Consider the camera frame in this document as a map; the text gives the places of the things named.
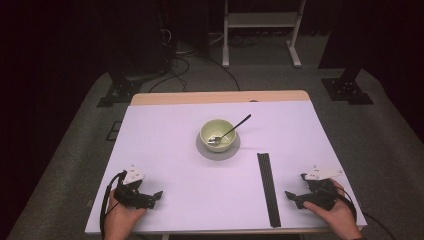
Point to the white table cover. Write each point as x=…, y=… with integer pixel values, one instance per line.
x=186, y=186

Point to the white metal stand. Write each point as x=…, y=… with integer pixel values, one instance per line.
x=260, y=20

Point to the wooden table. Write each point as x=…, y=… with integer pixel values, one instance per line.
x=220, y=97

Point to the round grey coaster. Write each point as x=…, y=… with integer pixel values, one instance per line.
x=213, y=156

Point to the black stand with base plate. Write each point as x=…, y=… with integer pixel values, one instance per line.
x=346, y=90

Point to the person's right hand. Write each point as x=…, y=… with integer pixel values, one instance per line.
x=341, y=218

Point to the pale green bowl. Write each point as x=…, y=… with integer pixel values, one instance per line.
x=208, y=128

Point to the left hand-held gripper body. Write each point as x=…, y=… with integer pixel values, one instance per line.
x=131, y=196

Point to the black rectangular floor frame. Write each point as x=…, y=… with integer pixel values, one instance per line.
x=107, y=135

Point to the row of black chopsticks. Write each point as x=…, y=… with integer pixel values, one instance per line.
x=269, y=190

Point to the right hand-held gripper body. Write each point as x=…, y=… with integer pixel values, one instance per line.
x=321, y=195

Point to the person's left hand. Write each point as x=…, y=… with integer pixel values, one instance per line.
x=120, y=220

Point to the black stand base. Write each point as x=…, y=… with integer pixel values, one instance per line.
x=120, y=93

